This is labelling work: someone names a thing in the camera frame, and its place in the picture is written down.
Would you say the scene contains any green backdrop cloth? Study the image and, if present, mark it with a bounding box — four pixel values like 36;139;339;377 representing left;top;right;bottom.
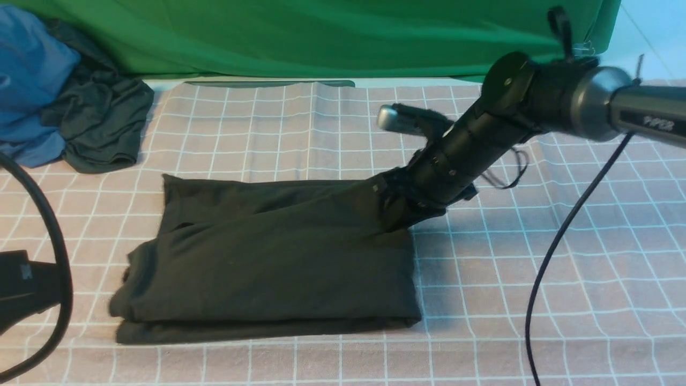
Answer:
11;1;620;81

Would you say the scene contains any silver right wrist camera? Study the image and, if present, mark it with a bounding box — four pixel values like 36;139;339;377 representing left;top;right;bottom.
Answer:
376;103;455;146

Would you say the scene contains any blue crumpled garment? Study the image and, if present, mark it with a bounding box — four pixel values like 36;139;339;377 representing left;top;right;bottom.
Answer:
1;3;81;168

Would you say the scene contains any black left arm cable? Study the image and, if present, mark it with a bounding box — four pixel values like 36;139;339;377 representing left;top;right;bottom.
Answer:
0;153;73;382

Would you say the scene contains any metal binder clip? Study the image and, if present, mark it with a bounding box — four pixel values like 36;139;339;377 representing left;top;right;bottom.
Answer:
572;41;595;57

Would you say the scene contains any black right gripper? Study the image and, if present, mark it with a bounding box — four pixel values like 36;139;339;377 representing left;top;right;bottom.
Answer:
372;167;478;232

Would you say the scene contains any dark crumpled garment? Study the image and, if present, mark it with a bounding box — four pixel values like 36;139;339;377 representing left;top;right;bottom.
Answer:
41;19;154;174

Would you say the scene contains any pink checkered tablecloth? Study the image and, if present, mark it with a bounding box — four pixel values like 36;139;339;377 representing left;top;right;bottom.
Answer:
0;78;686;386

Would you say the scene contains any dark gray long-sleeve shirt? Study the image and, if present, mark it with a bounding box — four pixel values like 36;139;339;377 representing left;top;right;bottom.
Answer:
109;174;444;345

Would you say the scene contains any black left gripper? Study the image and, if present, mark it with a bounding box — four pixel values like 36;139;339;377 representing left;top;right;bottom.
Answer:
1;250;62;334

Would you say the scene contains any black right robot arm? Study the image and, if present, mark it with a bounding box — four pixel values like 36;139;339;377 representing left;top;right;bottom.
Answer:
374;6;685;230

